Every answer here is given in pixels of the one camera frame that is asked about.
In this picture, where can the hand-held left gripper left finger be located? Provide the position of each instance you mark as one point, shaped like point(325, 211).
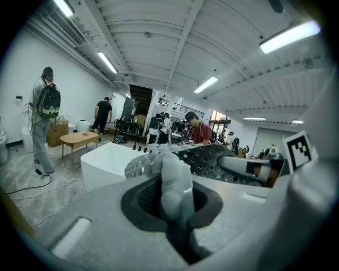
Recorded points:
point(106, 211)

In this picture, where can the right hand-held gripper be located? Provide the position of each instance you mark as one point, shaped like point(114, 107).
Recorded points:
point(298, 151)

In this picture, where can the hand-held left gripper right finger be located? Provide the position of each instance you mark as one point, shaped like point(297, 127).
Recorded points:
point(238, 211)

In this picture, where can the grey perforated rubber mat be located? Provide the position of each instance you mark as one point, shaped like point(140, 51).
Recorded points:
point(174, 180)

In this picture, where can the large glass window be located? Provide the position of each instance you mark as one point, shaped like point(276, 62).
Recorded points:
point(219, 120)

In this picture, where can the ceiling tube light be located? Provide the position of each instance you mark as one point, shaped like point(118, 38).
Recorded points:
point(107, 62)
point(298, 121)
point(254, 118)
point(290, 36)
point(206, 84)
point(63, 8)

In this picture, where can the white bathtub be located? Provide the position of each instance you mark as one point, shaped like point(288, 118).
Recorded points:
point(106, 161)

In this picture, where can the black mezzanine railing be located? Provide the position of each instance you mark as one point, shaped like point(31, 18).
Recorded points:
point(189, 109)

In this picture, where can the wooden coffee table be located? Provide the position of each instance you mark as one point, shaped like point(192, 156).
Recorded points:
point(79, 137)

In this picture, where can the black cabinet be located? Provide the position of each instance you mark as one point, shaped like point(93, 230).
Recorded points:
point(155, 129)

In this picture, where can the white plastic bin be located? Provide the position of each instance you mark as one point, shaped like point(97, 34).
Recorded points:
point(84, 126)

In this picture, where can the black metal cart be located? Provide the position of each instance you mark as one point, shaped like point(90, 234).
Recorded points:
point(127, 124)

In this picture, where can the brown cardboard box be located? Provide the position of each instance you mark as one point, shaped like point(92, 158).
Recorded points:
point(57, 132)

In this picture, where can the stack of dark crates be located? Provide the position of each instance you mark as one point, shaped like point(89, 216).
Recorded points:
point(129, 108)

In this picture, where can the white door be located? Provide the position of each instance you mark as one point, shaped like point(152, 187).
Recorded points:
point(117, 106)

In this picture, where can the dark staircase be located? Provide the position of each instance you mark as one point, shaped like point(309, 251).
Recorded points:
point(140, 96)

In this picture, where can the black and green backpack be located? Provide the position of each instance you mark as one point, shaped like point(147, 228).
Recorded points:
point(49, 101)

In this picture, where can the white ceiling air vent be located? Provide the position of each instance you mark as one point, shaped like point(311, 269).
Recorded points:
point(66, 26)

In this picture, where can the wall paper holder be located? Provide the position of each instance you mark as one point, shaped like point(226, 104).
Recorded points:
point(18, 98)

